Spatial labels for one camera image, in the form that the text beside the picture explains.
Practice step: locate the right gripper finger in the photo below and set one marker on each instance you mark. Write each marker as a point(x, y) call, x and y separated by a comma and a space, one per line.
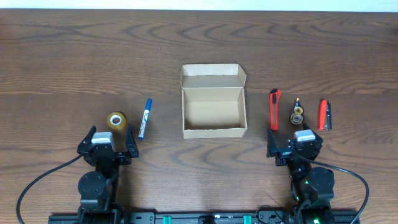
point(272, 149)
point(311, 135)

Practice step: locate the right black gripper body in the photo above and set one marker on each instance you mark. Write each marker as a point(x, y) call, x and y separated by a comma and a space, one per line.
point(296, 152)

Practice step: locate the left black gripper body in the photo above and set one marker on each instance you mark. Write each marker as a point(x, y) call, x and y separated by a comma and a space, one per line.
point(106, 154)

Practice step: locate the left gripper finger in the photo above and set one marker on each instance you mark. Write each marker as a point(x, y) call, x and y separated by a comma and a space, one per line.
point(85, 146)
point(130, 143)

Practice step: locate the black correction tape dispenser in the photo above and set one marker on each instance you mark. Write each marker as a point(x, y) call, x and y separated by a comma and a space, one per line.
point(296, 116)

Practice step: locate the red stapler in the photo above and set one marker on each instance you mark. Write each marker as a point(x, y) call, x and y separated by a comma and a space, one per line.
point(324, 116)

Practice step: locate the red utility knife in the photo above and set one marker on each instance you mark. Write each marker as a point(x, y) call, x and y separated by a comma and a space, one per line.
point(274, 96)

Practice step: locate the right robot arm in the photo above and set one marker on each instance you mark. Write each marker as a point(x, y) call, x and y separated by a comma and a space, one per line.
point(311, 187)

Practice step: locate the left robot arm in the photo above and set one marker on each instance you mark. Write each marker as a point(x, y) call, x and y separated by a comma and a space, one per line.
point(98, 188)

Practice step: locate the yellow clear tape roll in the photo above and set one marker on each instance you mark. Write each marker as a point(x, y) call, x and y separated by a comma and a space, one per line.
point(116, 120)

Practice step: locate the blue whiteboard marker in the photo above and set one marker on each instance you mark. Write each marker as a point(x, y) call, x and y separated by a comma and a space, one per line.
point(144, 119)

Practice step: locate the open cardboard box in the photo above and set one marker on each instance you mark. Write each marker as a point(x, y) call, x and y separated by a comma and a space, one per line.
point(213, 101)

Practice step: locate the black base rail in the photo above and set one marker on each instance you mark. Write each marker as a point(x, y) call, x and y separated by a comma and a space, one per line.
point(263, 216)

